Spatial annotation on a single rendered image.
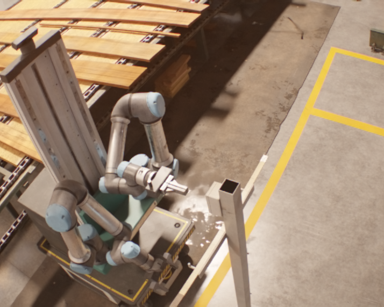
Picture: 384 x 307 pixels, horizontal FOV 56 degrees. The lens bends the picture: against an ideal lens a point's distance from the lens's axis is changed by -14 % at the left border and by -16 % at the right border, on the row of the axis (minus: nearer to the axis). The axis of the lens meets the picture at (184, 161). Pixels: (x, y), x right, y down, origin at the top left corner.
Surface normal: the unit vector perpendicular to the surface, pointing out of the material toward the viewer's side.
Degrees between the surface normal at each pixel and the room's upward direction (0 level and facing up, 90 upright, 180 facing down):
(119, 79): 0
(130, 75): 0
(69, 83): 90
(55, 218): 83
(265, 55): 0
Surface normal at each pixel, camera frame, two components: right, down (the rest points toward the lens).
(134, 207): -0.18, -0.68
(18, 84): 0.85, 0.26
